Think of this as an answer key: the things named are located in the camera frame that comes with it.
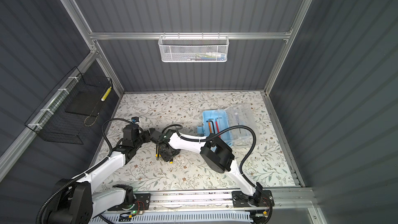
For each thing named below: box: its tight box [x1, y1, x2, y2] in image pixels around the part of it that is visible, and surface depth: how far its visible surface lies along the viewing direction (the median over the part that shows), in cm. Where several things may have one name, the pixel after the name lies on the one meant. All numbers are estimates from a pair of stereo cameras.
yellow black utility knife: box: [155, 145, 160, 161], surface depth 90 cm
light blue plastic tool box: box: [196, 103, 260, 147], surface depth 99 cm
